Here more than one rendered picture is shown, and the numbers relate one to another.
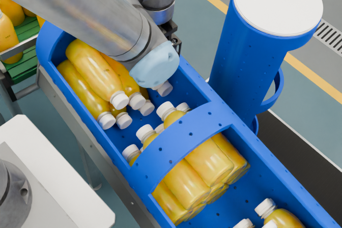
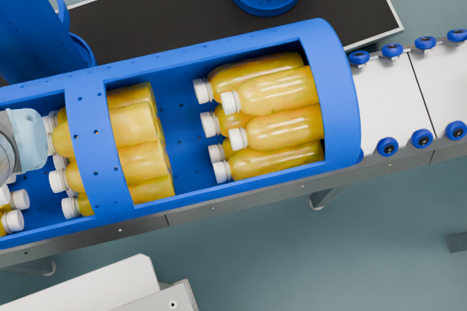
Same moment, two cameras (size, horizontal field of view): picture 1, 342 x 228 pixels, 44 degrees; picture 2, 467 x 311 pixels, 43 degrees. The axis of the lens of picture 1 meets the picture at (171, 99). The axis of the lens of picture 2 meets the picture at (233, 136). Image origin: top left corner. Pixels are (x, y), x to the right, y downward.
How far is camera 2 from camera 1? 0.20 m
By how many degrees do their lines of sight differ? 27
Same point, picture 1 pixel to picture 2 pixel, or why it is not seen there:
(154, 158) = (102, 184)
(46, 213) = not seen: outside the picture
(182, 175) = (131, 161)
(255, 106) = (60, 29)
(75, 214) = (121, 297)
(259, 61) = not seen: outside the picture
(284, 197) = (199, 65)
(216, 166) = (142, 121)
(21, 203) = not seen: outside the picture
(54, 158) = (42, 300)
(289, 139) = (110, 7)
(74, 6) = not seen: outside the picture
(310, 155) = not seen: outside the picture
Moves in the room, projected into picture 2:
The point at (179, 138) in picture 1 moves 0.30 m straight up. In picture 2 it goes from (94, 146) to (37, 82)
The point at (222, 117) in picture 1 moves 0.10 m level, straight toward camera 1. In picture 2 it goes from (90, 87) to (131, 128)
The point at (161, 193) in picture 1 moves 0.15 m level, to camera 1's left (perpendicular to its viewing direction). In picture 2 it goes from (136, 194) to (89, 267)
